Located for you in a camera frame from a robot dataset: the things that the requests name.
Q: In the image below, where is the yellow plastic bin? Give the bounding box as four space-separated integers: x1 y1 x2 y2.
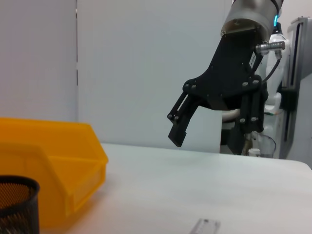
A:
0 117 109 230

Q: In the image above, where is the clear measuring beaker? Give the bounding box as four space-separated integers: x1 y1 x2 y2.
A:
254 133 277 158

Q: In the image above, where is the clear plastic ruler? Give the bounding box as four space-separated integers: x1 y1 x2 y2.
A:
189 218 221 234

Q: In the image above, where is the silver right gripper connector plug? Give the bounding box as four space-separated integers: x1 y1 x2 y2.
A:
255 40 286 53

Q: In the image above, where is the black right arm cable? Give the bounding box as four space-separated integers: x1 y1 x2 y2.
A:
260 50 284 83

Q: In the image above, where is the grey metal cabinet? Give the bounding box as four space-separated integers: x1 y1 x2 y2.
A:
280 16 312 169

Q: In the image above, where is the black mesh pen holder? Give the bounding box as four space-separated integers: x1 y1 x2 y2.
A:
0 175 40 234

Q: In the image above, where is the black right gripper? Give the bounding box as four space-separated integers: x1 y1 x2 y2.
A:
167 28 269 155

